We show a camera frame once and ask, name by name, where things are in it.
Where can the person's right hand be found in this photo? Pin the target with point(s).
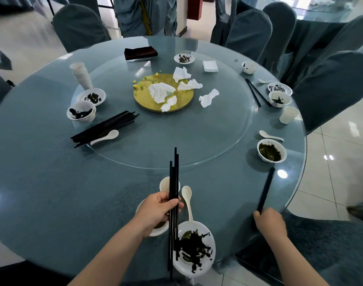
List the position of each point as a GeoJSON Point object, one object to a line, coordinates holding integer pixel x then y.
{"type": "Point", "coordinates": [271, 223]}

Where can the person's left hand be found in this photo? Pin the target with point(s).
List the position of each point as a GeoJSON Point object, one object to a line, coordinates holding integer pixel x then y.
{"type": "Point", "coordinates": [154, 211]}

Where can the bundle of black chopsticks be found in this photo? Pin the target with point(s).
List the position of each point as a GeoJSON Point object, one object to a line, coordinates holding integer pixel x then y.
{"type": "Point", "coordinates": [104, 129]}

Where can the person's right forearm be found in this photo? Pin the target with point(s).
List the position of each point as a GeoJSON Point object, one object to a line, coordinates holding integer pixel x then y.
{"type": "Point", "coordinates": [297, 262]}

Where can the person's left forearm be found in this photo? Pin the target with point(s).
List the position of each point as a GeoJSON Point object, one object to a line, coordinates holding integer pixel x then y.
{"type": "Point", "coordinates": [107, 259]}

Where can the round glass turntable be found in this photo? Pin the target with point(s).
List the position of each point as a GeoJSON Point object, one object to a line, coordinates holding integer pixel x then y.
{"type": "Point", "coordinates": [297, 8]}
{"type": "Point", "coordinates": [184, 139]}

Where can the crumpled white tissue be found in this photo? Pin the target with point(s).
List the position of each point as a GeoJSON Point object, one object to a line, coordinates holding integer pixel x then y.
{"type": "Point", "coordinates": [159, 92]}
{"type": "Point", "coordinates": [206, 100]}
{"type": "Point", "coordinates": [169, 104]}
{"type": "Point", "coordinates": [192, 85]}
{"type": "Point", "coordinates": [181, 74]}

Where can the round blue table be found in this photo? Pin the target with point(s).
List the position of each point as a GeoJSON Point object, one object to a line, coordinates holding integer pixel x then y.
{"type": "Point", "coordinates": [50, 175]}

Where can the yellow round disc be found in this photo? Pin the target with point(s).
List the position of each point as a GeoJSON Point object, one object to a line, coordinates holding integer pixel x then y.
{"type": "Point", "coordinates": [142, 99]}

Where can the folded white napkin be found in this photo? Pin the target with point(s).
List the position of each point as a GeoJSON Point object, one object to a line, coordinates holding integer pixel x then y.
{"type": "Point", "coordinates": [210, 66]}

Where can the dark red cloth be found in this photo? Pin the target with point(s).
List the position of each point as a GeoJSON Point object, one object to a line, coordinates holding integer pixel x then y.
{"type": "Point", "coordinates": [141, 53]}

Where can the blue clothed background table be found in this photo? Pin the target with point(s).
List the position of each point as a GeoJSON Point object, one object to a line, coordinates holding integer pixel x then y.
{"type": "Point", "coordinates": [318, 32]}

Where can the red door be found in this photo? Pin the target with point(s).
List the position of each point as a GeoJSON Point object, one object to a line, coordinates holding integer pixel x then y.
{"type": "Point", "coordinates": [195, 8]}

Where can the cluster of white dishes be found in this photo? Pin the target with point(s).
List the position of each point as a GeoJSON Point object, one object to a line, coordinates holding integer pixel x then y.
{"type": "Point", "coordinates": [327, 2]}

